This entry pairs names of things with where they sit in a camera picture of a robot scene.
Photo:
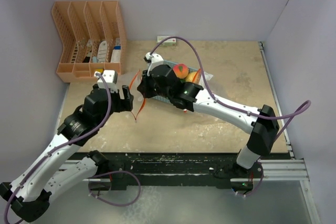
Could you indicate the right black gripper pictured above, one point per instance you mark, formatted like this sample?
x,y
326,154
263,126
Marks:
x,y
143,87

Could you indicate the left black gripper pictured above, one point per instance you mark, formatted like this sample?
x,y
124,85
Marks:
x,y
123,104

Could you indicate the clear zip bag orange zipper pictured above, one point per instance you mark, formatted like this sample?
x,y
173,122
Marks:
x,y
133,79

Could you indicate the red yellow peach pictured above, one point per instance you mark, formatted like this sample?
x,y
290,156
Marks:
x,y
181,71

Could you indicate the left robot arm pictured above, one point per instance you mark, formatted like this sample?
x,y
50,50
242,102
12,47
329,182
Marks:
x,y
30,195

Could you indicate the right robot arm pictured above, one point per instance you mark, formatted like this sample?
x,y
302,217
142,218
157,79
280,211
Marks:
x,y
260,124

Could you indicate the blue plastic basket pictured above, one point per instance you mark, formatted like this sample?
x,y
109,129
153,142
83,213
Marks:
x,y
170,81

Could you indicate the white blue packet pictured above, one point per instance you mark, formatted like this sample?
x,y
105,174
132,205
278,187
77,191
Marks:
x,y
116,52

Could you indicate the yellow bell pepper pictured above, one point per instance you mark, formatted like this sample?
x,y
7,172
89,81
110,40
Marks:
x,y
193,77

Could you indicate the small white green box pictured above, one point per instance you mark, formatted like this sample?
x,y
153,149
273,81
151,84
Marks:
x,y
168,42

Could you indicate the black white packet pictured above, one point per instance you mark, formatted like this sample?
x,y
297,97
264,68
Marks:
x,y
88,52

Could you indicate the white striped packet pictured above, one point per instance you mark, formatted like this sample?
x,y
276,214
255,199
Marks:
x,y
102,51

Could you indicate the orange plastic file organizer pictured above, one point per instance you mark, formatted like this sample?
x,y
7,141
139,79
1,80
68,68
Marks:
x,y
93,36

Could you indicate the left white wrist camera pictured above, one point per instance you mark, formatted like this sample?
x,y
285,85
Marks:
x,y
108,78

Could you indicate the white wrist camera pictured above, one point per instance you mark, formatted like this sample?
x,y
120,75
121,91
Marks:
x,y
108,78
153,60

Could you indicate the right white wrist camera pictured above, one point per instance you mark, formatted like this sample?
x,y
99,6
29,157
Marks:
x,y
153,60

